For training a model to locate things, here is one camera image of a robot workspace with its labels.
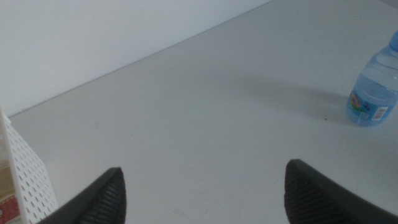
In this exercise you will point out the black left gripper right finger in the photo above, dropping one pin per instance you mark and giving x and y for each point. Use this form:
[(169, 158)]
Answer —
[(311, 199)]

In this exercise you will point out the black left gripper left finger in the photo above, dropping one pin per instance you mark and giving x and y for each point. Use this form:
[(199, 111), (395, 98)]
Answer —
[(105, 202)]

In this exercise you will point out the clear water bottle blue cap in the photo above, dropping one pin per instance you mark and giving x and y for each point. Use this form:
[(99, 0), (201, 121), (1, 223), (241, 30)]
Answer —
[(373, 93)]

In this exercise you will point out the white perforated plastic basket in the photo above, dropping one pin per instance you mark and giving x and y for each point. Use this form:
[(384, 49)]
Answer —
[(31, 174)]

